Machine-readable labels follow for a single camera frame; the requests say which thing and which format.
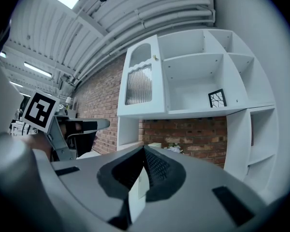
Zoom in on white wall shelf unit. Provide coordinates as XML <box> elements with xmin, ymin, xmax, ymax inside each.
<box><xmin>116</xmin><ymin>29</ymin><xmax>280</xmax><ymax>195</ymax></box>

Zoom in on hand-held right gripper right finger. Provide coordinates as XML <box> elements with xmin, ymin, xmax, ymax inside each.
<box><xmin>135</xmin><ymin>145</ymin><xmax>266</xmax><ymax>232</ymax></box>

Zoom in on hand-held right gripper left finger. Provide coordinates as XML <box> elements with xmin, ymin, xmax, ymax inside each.
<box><xmin>49</xmin><ymin>145</ymin><xmax>145</xmax><ymax>232</ymax></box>

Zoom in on white flower bouquet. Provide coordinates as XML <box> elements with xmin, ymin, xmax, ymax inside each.
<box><xmin>167</xmin><ymin>143</ymin><xmax>184</xmax><ymax>154</ymax></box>

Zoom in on person's left forearm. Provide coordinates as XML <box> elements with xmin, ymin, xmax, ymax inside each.
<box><xmin>20</xmin><ymin>133</ymin><xmax>53</xmax><ymax>156</ymax></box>

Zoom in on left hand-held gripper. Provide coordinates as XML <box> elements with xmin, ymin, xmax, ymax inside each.
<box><xmin>21</xmin><ymin>88</ymin><xmax>111</xmax><ymax>162</ymax></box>

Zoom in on black picture frame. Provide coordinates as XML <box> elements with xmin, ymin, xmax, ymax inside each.
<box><xmin>207</xmin><ymin>88</ymin><xmax>228</xmax><ymax>108</ymax></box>

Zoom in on white cabinet glass door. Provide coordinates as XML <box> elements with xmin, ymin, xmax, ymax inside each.
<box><xmin>117</xmin><ymin>34</ymin><xmax>167</xmax><ymax>117</ymax></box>

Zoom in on white ceiling pipes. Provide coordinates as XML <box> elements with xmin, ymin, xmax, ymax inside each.
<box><xmin>72</xmin><ymin>0</ymin><xmax>216</xmax><ymax>87</ymax></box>

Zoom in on white side table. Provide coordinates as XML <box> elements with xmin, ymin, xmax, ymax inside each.
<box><xmin>77</xmin><ymin>150</ymin><xmax>102</xmax><ymax>160</ymax></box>

